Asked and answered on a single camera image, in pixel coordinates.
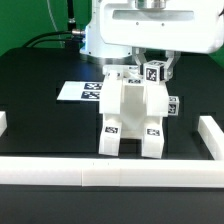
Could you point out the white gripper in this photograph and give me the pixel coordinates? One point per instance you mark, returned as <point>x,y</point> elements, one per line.
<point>182,25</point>

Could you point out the white chair backrest frame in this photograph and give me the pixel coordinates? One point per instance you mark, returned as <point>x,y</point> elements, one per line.
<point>116,77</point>

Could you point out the white chair seat part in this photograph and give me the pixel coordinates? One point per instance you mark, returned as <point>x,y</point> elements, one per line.
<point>132,112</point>

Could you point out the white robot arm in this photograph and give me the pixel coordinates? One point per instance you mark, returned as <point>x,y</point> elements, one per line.
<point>95,45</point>

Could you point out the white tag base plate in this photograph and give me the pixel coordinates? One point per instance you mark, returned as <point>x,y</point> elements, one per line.
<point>80,91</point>

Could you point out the white front rail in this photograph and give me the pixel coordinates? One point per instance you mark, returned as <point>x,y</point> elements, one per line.
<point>111,172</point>

